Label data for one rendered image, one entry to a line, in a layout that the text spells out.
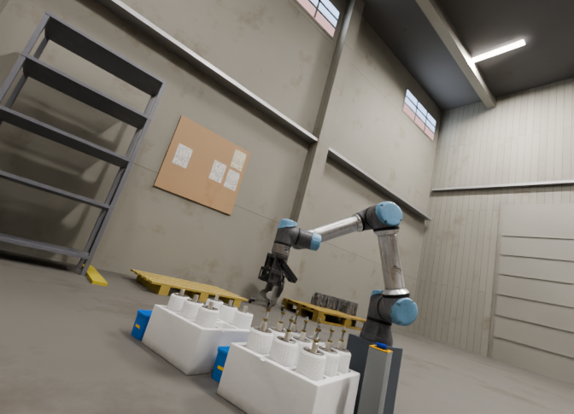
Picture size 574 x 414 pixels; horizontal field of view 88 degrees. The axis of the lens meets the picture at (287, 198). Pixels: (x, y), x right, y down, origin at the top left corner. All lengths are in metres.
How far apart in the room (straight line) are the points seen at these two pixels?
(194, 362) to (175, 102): 3.79
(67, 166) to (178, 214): 1.39
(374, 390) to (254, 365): 0.43
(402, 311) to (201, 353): 0.86
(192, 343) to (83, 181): 3.11
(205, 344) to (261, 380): 0.34
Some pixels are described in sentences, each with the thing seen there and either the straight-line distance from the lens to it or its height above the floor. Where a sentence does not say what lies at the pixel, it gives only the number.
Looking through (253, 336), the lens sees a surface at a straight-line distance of 1.27.
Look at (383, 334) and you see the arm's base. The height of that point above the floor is 0.34.
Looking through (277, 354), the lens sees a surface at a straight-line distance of 1.21.
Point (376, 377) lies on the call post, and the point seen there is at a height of 0.22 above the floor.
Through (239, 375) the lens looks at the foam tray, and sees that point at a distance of 1.27.
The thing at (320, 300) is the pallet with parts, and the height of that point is 0.26.
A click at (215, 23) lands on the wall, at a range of 5.49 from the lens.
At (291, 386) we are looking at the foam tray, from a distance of 1.15.
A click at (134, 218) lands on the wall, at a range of 4.29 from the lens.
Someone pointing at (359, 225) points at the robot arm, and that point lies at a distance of 1.51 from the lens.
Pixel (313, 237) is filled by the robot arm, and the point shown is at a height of 0.66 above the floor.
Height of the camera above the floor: 0.47
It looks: 14 degrees up
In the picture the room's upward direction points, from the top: 15 degrees clockwise
